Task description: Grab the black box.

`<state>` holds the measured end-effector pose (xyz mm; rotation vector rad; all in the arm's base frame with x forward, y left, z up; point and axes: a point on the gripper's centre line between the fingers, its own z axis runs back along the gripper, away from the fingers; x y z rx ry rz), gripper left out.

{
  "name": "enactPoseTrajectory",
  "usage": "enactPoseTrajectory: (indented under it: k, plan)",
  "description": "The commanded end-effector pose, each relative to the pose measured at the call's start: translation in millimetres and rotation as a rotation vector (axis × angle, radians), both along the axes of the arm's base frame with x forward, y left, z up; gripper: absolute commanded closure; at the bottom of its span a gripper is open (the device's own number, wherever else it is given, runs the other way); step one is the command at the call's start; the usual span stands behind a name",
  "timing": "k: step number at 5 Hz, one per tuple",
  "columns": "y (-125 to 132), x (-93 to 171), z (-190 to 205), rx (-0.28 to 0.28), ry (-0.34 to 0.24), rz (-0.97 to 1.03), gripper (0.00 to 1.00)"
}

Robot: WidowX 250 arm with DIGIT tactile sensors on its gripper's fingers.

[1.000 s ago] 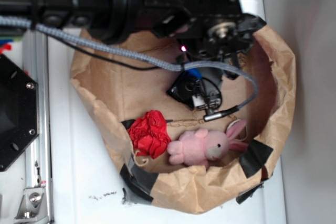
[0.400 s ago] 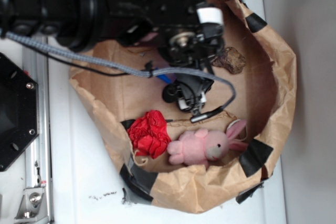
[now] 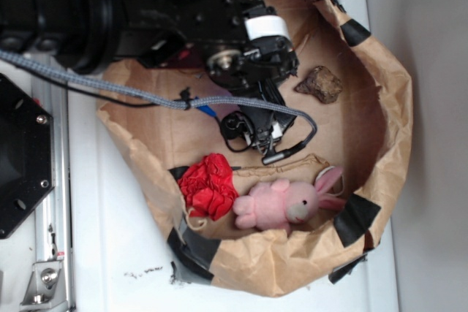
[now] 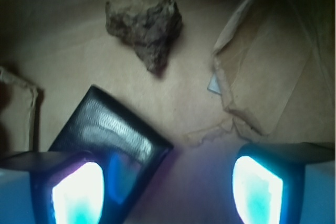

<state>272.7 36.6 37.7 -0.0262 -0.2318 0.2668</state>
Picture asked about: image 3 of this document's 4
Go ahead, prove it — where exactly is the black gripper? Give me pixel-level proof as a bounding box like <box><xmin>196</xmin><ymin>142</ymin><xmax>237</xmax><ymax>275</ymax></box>
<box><xmin>140</xmin><ymin>0</ymin><xmax>298</xmax><ymax>164</ymax></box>

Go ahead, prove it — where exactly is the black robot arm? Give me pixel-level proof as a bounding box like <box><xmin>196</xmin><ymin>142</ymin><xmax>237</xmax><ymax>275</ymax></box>
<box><xmin>1</xmin><ymin>0</ymin><xmax>298</xmax><ymax>104</ymax></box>

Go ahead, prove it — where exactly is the brown rock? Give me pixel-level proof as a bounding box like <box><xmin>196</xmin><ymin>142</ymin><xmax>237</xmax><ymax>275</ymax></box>
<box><xmin>294</xmin><ymin>66</ymin><xmax>343</xmax><ymax>104</ymax></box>

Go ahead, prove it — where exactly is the red crumpled paper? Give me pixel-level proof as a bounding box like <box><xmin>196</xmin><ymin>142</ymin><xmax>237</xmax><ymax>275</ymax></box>
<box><xmin>177</xmin><ymin>153</ymin><xmax>239</xmax><ymax>221</ymax></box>

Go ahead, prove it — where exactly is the pink plush bunny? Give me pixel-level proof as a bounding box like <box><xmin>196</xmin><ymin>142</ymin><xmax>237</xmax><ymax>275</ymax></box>
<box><xmin>233</xmin><ymin>167</ymin><xmax>346</xmax><ymax>234</ymax></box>

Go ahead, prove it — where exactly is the brown paper bag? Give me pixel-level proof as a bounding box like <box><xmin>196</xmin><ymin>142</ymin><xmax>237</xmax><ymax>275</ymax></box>
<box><xmin>95</xmin><ymin>0</ymin><xmax>414</xmax><ymax>298</ymax></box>

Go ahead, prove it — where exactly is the white plastic bin lid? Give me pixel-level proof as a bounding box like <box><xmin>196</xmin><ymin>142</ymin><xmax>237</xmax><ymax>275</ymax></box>
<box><xmin>69</xmin><ymin>0</ymin><xmax>399</xmax><ymax>311</ymax></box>

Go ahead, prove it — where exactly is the grey braided cable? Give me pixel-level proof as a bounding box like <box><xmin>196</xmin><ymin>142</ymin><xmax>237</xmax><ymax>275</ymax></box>
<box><xmin>0</xmin><ymin>49</ymin><xmax>318</xmax><ymax>155</ymax></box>

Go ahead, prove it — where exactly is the black octagonal mount plate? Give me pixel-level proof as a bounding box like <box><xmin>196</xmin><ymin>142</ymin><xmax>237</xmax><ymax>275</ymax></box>
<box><xmin>1</xmin><ymin>75</ymin><xmax>54</xmax><ymax>240</ymax></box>

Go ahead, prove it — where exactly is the aluminium extrusion rail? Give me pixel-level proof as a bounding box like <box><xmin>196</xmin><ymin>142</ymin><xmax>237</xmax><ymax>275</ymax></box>
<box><xmin>20</xmin><ymin>78</ymin><xmax>75</xmax><ymax>311</ymax></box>

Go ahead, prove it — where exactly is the metal corner bracket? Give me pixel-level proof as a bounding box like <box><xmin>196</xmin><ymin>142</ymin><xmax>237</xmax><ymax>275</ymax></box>
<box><xmin>20</xmin><ymin>261</ymin><xmax>68</xmax><ymax>311</ymax></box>

